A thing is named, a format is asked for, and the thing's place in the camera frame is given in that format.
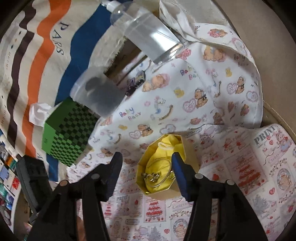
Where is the clear spray bottle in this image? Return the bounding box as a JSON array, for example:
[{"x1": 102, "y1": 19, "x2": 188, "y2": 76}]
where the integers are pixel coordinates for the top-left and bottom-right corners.
[{"x1": 101, "y1": 1, "x2": 183, "y2": 64}]

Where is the striped Paris blanket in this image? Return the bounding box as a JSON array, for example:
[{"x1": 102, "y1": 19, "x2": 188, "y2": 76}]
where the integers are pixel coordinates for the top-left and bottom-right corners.
[{"x1": 1, "y1": 1, "x2": 142, "y2": 182}]

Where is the green checkered tissue box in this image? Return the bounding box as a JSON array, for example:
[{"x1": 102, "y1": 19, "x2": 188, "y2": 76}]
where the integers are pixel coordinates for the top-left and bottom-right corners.
[{"x1": 42, "y1": 97, "x2": 98, "y2": 167}]

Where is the translucent plastic container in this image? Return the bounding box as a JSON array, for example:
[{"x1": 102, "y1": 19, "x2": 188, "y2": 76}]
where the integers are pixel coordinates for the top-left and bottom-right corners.
[{"x1": 70, "y1": 66, "x2": 125, "y2": 118}]

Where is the purple lighter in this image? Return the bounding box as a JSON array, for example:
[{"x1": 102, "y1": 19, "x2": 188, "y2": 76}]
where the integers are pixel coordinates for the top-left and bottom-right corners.
[{"x1": 125, "y1": 78, "x2": 136, "y2": 96}]

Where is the gold bangle bracelet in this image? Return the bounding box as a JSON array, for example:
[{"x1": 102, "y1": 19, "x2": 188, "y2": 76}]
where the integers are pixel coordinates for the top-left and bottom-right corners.
[{"x1": 144, "y1": 157, "x2": 176, "y2": 188}]

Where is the baby bear print cloth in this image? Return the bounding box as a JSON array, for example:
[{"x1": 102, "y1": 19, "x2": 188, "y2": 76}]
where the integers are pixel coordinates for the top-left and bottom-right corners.
[{"x1": 67, "y1": 0, "x2": 265, "y2": 170}]

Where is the patterned dark lighter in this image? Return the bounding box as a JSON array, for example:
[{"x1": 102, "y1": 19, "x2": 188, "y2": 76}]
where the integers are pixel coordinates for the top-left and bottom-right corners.
[{"x1": 134, "y1": 70, "x2": 145, "y2": 88}]

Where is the gold octagonal jewelry box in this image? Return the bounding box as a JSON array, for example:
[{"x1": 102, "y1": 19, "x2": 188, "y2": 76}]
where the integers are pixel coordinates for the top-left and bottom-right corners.
[{"x1": 136, "y1": 134, "x2": 200, "y2": 200}]

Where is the strawberry print cloth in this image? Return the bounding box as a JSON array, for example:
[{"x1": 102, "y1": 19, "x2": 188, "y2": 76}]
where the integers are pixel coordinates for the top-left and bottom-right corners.
[{"x1": 67, "y1": 123, "x2": 296, "y2": 241}]

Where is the white tissue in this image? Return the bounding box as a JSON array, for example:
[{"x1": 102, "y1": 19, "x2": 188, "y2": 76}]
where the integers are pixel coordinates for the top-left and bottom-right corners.
[{"x1": 29, "y1": 103, "x2": 53, "y2": 127}]

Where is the yellow cloth pouch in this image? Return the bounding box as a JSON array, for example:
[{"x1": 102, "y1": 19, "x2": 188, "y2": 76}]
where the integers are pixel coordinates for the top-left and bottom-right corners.
[{"x1": 144, "y1": 135, "x2": 186, "y2": 193}]

